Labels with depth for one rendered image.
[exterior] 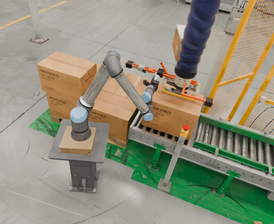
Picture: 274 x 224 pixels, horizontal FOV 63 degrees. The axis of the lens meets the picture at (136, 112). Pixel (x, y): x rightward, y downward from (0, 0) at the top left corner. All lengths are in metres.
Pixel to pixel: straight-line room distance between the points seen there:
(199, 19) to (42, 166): 2.39
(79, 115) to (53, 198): 1.15
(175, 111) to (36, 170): 1.81
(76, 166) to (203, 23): 1.80
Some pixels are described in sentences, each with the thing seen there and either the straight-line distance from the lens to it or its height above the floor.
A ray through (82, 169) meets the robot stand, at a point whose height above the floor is 0.41.
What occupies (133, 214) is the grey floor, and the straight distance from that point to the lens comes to 2.70.
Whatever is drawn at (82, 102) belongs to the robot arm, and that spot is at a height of 1.10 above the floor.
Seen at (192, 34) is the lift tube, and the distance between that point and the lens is 2.09.
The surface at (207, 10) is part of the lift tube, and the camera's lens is 2.03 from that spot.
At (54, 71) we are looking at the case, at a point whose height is 0.92.
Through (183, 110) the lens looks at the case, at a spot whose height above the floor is 0.95.
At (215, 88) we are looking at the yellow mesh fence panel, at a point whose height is 0.98.
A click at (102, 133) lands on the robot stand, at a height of 0.75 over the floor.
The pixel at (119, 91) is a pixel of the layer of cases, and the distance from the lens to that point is 3.18.
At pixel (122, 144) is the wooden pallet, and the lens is 3.11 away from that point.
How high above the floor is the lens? 2.46
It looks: 42 degrees down
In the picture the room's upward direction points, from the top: 9 degrees clockwise
